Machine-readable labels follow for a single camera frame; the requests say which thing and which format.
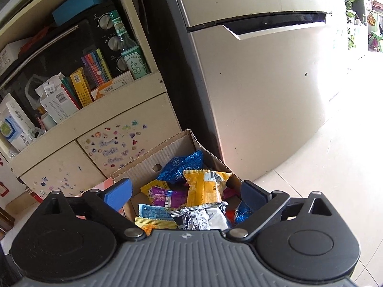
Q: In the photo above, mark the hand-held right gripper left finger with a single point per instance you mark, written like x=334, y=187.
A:
x=118, y=191

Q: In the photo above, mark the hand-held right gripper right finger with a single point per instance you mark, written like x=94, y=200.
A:
x=252, y=194

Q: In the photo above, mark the light blue snack packet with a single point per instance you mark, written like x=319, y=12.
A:
x=155, y=212

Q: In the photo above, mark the purple snack packet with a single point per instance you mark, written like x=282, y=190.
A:
x=163, y=197

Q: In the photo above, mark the orange-yellow snack packet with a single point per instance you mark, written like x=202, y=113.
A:
x=203, y=188

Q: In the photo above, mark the silver snack packet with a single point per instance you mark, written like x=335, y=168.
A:
x=203, y=218

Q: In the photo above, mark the printed cardboard box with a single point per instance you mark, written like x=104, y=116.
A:
x=167, y=155

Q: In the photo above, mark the beige cabinet with stickers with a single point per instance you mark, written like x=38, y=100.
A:
x=119, y=119

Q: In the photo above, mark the red patterned box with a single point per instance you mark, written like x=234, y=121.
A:
x=34, y=197

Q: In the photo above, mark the small white bottle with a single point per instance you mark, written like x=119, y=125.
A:
x=48, y=122

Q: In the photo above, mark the orange white flat box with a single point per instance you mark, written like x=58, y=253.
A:
x=112, y=86

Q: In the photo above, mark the white barcode box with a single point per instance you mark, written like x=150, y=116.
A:
x=58, y=104

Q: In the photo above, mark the yellow box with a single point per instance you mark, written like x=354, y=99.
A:
x=80, y=88

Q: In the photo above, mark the silver refrigerator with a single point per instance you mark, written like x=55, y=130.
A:
x=254, y=80

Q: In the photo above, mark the white blue medicine box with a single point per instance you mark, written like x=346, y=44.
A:
x=12, y=128

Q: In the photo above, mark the pack of coloured pens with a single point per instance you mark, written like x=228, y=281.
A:
x=95, y=67

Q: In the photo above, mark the white plastic bag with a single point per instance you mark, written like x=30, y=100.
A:
x=34, y=85

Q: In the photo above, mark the green glass bottle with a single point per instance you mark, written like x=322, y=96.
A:
x=133, y=56

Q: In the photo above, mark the black toaster oven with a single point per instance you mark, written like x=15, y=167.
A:
x=68, y=47

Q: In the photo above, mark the green plastic stool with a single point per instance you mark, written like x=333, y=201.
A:
x=376, y=40

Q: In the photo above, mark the red wall sticker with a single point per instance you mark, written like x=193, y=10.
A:
x=3, y=189

